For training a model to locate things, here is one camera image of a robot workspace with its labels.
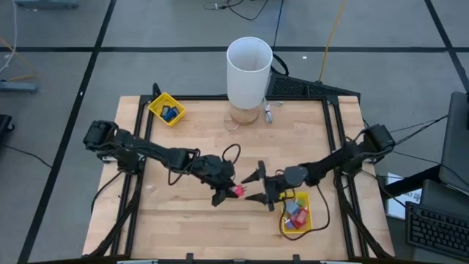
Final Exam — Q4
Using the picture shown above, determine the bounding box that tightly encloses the white lamp cable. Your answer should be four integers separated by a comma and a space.
223, 96, 285, 132

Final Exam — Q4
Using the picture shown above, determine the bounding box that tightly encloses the black floor cable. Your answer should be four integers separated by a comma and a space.
204, 0, 270, 22
271, 0, 290, 77

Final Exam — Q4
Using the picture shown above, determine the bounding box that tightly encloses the white floor cable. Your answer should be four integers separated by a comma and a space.
0, 0, 19, 75

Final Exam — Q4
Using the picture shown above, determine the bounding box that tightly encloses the grey stand foot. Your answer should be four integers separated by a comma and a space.
14, 0, 80, 10
0, 80, 40, 95

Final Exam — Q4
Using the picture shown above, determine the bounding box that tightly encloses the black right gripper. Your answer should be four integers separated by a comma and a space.
240, 160, 287, 213

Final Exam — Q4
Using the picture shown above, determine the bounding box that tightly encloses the black floor object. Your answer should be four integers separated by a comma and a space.
0, 114, 16, 134

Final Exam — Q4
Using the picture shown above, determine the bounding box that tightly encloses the white paper sheet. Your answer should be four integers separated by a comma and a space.
385, 172, 423, 221

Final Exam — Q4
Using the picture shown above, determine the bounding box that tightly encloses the black keyboard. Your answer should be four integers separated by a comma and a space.
404, 201, 469, 263

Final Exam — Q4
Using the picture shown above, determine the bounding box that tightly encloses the orange floor cable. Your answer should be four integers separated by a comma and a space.
0, 36, 38, 83

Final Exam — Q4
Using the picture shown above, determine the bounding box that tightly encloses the black aluminium table frame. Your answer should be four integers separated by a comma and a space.
82, 94, 395, 260

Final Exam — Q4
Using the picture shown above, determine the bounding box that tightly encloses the pink dual-USB charger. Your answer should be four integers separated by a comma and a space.
230, 183, 247, 199

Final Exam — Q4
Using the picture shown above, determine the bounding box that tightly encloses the yellow cable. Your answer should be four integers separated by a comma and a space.
317, 0, 347, 83

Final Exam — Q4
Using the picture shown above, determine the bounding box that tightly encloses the light blue charger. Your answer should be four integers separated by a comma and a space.
284, 199, 301, 216

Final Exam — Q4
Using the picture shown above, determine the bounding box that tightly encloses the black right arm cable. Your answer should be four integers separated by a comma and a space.
278, 184, 331, 241

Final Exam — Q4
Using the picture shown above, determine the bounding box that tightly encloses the white cylindrical lamp shade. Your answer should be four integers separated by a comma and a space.
225, 36, 274, 111

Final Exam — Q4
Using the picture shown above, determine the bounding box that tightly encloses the yellow plastic basket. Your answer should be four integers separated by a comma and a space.
147, 91, 187, 128
280, 191, 314, 235

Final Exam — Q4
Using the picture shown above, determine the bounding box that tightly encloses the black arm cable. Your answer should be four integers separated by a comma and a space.
278, 184, 331, 241
167, 143, 242, 186

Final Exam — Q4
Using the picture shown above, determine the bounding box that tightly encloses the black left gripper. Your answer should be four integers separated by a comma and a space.
193, 154, 240, 208

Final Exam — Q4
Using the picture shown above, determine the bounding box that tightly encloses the large red wall charger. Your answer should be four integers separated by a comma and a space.
290, 213, 307, 230

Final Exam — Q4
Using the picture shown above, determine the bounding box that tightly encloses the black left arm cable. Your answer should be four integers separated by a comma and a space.
167, 143, 242, 186

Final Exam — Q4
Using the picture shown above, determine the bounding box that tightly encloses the round wooden lamp base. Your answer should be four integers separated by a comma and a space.
229, 106, 261, 127

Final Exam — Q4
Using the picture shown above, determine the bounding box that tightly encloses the black perforated mount panel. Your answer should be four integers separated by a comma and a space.
265, 70, 362, 100

